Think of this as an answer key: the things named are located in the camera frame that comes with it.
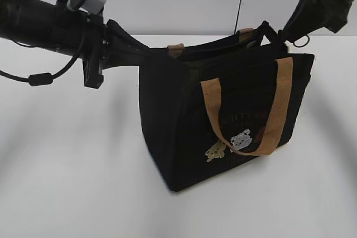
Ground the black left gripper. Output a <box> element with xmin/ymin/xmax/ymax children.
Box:
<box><xmin>51</xmin><ymin>8</ymin><xmax>167</xmax><ymax>88</ymax></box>

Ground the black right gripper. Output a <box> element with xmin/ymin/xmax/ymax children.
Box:
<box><xmin>282</xmin><ymin>0</ymin><xmax>355</xmax><ymax>42</ymax></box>

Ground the black canvas tote bag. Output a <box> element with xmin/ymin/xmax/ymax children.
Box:
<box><xmin>139</xmin><ymin>22</ymin><xmax>315</xmax><ymax>192</ymax></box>

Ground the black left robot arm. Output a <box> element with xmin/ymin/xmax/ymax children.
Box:
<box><xmin>1</xmin><ymin>0</ymin><xmax>164</xmax><ymax>89</ymax></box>

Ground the black left camera cable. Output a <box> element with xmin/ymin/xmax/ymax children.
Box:
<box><xmin>0</xmin><ymin>14</ymin><xmax>93</xmax><ymax>87</ymax></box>

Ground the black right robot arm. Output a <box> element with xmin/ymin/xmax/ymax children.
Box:
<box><xmin>282</xmin><ymin>0</ymin><xmax>355</xmax><ymax>43</ymax></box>

